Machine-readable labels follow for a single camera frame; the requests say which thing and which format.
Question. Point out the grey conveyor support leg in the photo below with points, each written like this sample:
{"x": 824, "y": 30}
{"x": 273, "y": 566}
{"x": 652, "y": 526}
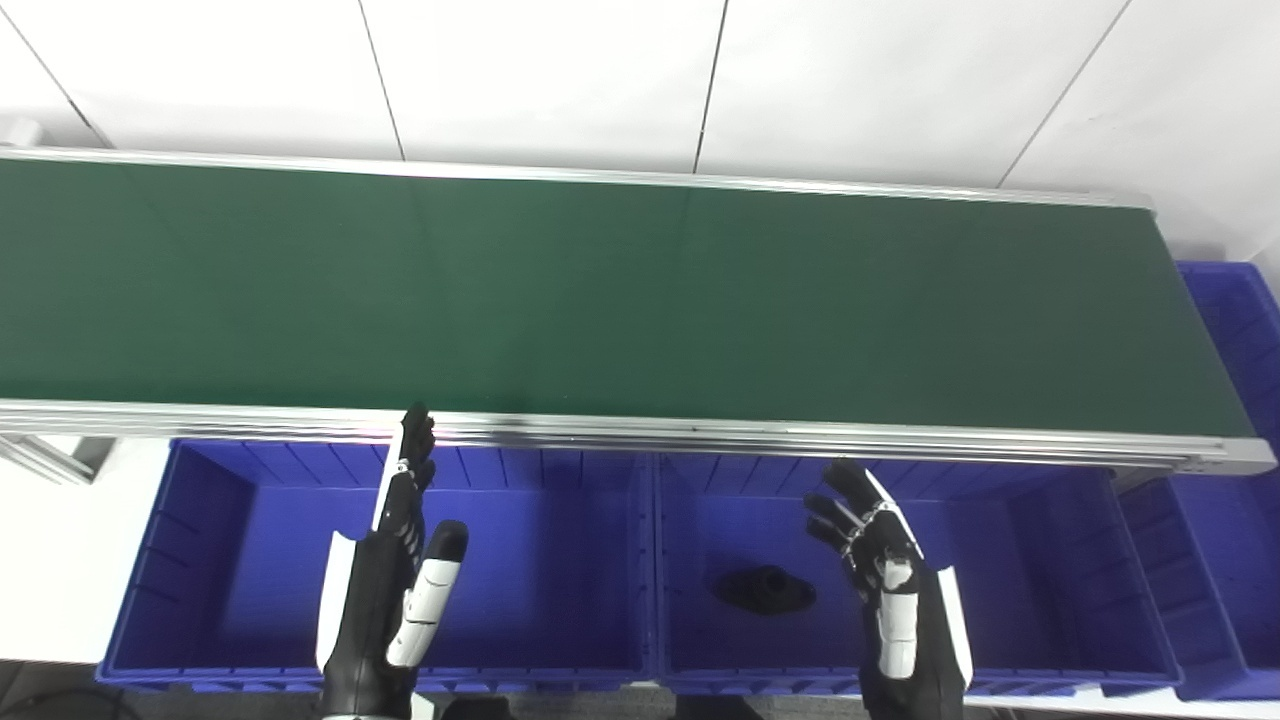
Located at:
{"x": 50, "y": 460}

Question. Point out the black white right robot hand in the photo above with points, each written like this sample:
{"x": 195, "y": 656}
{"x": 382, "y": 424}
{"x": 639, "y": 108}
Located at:
{"x": 915, "y": 620}

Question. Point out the green conveyor belt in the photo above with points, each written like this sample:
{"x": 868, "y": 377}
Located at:
{"x": 800, "y": 440}
{"x": 600, "y": 300}

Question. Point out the black flange part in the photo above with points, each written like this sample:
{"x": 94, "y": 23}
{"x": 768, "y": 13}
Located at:
{"x": 765, "y": 590}

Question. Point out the blue plastic bin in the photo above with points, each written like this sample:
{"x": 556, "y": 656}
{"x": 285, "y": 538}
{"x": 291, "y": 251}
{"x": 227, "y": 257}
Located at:
{"x": 1040, "y": 580}
{"x": 1230, "y": 560}
{"x": 550, "y": 580}

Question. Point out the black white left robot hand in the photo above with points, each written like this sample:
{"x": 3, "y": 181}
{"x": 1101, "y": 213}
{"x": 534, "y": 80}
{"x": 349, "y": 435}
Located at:
{"x": 375, "y": 600}

